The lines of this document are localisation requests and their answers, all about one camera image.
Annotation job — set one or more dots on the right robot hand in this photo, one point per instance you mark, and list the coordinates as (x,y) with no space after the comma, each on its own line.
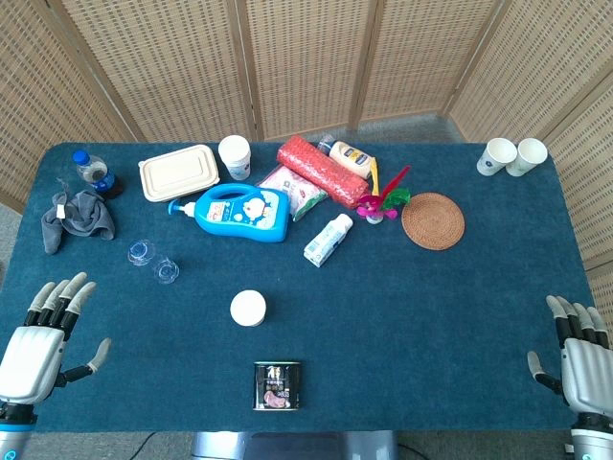
(589,374)

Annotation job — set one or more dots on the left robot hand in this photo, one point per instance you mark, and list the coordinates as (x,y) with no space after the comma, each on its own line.
(31,359)

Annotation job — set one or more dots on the clear plastic water bottle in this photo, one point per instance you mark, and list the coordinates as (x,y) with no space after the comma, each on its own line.
(165,272)

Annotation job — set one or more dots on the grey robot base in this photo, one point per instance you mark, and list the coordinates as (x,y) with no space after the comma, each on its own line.
(292,445)

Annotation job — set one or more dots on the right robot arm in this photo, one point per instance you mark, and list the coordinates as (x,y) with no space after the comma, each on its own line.
(594,438)

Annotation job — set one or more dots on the cola bottle blue cap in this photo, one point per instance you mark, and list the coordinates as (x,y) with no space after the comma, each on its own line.
(98,175)

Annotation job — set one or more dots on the paper cup green print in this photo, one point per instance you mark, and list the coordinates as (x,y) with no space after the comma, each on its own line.
(529,155)

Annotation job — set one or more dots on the paper cup blue flower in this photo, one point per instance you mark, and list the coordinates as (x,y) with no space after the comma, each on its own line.
(495,155)

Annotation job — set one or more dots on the blue detergent pump bottle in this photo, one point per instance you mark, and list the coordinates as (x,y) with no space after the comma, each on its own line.
(244,213)

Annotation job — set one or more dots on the small white lotion bottle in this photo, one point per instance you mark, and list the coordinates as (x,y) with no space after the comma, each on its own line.
(328,239)

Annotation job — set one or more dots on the cream mayonnaise bottle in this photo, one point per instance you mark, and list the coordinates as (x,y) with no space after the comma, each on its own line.
(352,155)

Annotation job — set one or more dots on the grey cloth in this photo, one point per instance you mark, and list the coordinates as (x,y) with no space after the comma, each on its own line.
(81,218)

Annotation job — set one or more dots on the blue tablecloth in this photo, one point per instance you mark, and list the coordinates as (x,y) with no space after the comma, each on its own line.
(407,326)

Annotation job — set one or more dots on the round woven rattan coaster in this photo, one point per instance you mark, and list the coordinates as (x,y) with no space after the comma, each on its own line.
(433,220)

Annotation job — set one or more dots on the beige lunch box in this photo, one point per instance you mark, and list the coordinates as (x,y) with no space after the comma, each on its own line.
(177,172)

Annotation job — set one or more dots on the black luncheon meat can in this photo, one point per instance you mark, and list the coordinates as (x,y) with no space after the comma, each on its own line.
(277,385)

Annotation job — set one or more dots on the colourful feather shuttlecock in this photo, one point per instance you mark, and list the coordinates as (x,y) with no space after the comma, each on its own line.
(373,206)

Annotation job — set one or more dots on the pink white snack bag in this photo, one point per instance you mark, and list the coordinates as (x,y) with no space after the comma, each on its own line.
(299,191)

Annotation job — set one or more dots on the wicker folding screen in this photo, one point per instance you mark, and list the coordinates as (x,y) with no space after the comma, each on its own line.
(167,62)

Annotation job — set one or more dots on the red bubble wrap roll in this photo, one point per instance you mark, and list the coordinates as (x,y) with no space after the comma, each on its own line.
(321,167)

